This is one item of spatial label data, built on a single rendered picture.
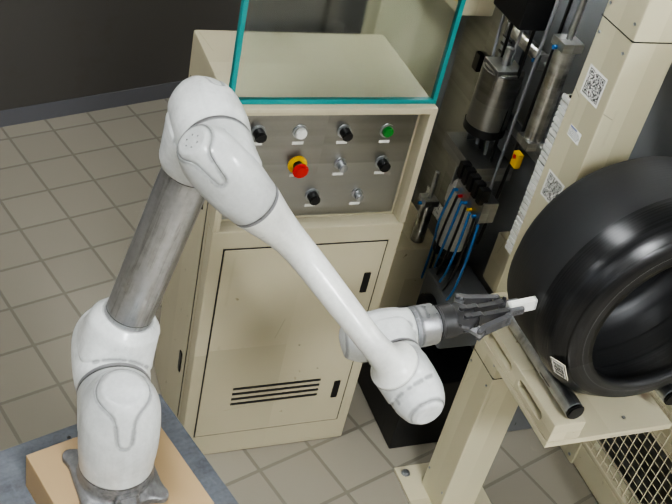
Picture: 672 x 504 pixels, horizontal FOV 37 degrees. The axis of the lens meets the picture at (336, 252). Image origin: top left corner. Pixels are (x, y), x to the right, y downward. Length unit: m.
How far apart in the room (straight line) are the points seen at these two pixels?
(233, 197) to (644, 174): 0.95
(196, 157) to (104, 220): 2.42
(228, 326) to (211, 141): 1.23
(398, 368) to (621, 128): 0.83
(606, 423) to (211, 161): 1.30
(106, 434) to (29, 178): 2.40
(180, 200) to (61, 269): 1.96
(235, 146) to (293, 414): 1.63
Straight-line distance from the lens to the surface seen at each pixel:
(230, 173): 1.66
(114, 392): 1.98
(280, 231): 1.77
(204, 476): 2.33
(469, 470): 3.11
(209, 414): 3.07
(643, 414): 2.62
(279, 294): 2.78
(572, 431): 2.44
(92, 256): 3.87
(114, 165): 4.37
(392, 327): 2.02
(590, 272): 2.11
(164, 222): 1.91
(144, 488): 2.13
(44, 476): 2.19
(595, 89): 2.35
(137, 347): 2.08
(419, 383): 1.91
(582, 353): 2.22
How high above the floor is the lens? 2.47
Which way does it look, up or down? 37 degrees down
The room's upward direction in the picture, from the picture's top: 14 degrees clockwise
